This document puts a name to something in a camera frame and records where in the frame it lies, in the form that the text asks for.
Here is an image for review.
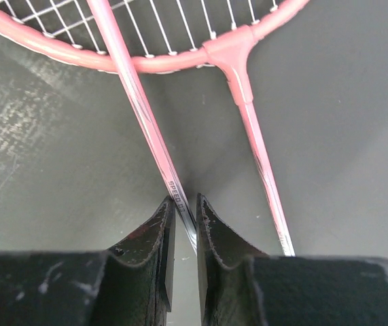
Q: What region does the white pink badminton racket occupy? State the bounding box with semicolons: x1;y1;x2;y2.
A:
88;1;197;251

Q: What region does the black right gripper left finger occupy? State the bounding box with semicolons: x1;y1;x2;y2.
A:
0;198;175;325

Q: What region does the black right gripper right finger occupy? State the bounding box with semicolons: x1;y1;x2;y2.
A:
196;194;388;325

